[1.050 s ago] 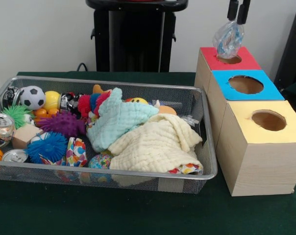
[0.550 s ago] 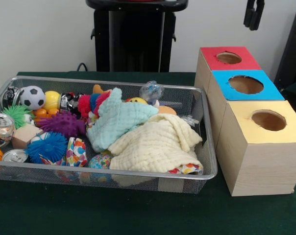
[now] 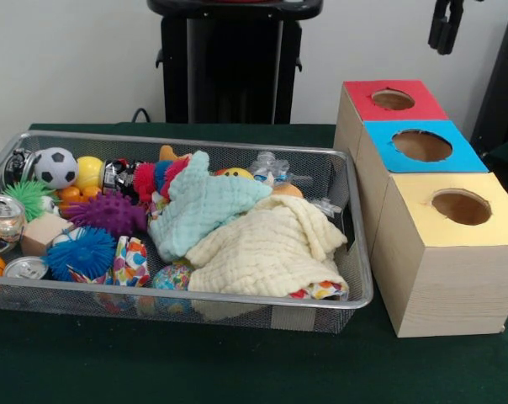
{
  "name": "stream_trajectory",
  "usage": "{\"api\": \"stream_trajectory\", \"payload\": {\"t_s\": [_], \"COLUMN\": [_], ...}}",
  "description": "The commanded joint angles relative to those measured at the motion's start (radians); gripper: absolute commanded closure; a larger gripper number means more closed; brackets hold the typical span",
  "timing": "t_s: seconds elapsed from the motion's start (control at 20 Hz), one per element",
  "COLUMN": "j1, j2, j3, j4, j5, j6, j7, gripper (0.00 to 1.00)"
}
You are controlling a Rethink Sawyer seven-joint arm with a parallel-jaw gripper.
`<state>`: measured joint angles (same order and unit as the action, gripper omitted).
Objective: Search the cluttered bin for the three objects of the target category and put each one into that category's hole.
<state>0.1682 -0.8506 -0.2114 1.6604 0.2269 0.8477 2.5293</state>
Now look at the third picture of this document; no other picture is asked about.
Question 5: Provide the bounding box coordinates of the crushed silver can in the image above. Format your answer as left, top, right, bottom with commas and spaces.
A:
0, 195, 28, 253

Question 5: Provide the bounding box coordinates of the dark green table cloth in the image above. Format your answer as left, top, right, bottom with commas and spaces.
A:
0, 122, 508, 404

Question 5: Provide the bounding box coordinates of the wooden box with three holes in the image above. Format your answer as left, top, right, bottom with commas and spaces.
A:
332, 79, 508, 338

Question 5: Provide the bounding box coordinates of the small wooden cube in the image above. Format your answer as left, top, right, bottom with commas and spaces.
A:
20, 212, 76, 258

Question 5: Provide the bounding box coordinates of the silver wire mesh bin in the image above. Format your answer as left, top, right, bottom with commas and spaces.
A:
0, 130, 374, 336

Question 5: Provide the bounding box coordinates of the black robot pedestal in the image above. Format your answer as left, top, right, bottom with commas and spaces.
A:
146, 0, 325, 125

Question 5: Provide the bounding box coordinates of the cream yellow waffle cloth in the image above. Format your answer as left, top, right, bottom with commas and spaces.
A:
185, 195, 350, 300

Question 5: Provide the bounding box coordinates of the crushed clear plastic bottle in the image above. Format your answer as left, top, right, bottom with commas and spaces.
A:
250, 150, 291, 189

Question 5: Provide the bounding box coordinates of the mint green waffle cloth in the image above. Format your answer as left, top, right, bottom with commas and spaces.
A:
147, 150, 274, 262

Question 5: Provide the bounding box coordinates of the purple spiky ball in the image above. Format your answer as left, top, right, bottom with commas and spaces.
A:
64, 193, 148, 237

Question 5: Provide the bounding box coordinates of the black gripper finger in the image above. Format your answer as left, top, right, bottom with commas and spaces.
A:
437, 0, 465, 56
427, 0, 448, 47

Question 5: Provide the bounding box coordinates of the blue spiky toy with eyes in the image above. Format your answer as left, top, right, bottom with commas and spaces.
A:
45, 226, 118, 282

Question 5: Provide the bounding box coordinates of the colourful dotted cloth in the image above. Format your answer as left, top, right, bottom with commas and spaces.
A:
68, 235, 151, 288

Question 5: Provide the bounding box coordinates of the white and black soccer ball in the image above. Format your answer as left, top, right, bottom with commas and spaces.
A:
34, 146, 80, 189

